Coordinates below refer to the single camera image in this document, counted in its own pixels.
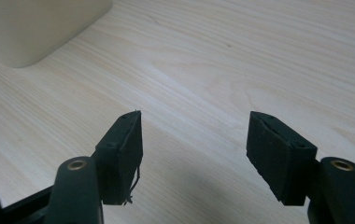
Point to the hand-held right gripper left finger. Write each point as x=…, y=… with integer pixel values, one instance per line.
x=119, y=158

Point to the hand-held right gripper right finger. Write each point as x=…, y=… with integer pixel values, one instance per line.
x=280, y=158

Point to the cream plastic bin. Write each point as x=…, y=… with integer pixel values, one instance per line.
x=35, y=28

